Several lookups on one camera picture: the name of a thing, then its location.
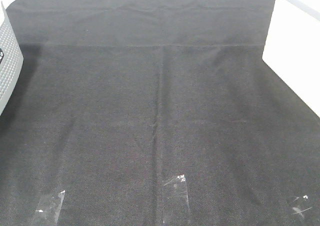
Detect black table cloth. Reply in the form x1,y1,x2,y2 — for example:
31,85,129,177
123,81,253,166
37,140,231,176
0,0,320,226

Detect grey perforated plastic basket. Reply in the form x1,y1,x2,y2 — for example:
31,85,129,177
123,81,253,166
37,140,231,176
0,3,24,112

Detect clear tape strip left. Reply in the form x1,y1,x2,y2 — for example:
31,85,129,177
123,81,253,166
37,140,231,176
31,190,66,226

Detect clear tape strip middle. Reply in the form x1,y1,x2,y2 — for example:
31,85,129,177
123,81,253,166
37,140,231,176
162,174,191,226

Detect clear tape strip right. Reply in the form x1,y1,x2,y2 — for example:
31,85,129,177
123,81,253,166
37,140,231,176
286,194,313,220

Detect clear tape strip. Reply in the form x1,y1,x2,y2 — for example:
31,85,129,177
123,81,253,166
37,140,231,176
31,190,66,226
162,174,191,226
286,194,313,220

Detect cream plastic storage box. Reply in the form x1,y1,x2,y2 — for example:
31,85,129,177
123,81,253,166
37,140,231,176
262,0,320,115

